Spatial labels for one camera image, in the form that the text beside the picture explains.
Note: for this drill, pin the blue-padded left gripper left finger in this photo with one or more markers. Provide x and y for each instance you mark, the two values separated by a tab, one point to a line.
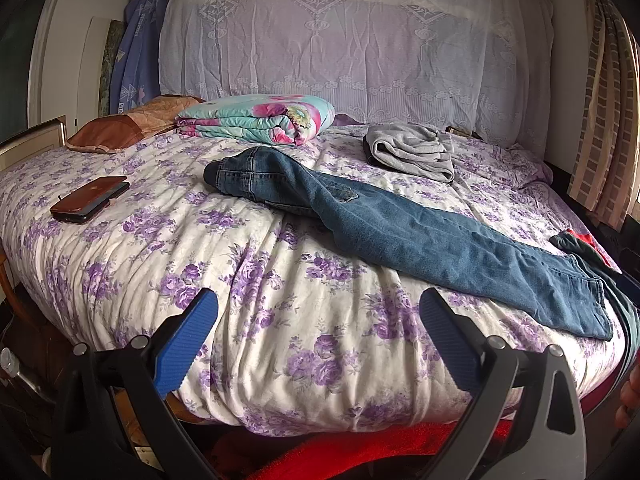
90	440

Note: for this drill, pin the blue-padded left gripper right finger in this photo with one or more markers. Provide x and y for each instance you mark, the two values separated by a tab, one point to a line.
524	420

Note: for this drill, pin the blue denim jeans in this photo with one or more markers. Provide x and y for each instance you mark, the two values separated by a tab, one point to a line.
433	245

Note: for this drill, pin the person's right hand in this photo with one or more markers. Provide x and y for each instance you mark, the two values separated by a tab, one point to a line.
629	402

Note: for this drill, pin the purple floral bed quilt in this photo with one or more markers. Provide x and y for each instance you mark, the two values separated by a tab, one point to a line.
307	339

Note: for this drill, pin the brown orange pillow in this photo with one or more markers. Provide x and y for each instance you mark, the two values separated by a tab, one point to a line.
114	133

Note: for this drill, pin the beige checkered curtain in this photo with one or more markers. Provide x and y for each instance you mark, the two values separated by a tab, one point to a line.
605	176

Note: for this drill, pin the folded teal pink floral blanket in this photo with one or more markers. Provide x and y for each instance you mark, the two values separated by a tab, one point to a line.
270	119

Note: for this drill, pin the blue patterned hanging cloth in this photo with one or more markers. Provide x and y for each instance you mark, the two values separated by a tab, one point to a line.
135	79

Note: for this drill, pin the folded grey sweatpants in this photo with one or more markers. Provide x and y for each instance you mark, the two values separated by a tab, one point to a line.
421	151

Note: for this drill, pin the white lace headboard cover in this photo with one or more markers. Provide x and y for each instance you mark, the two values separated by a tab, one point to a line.
482	66

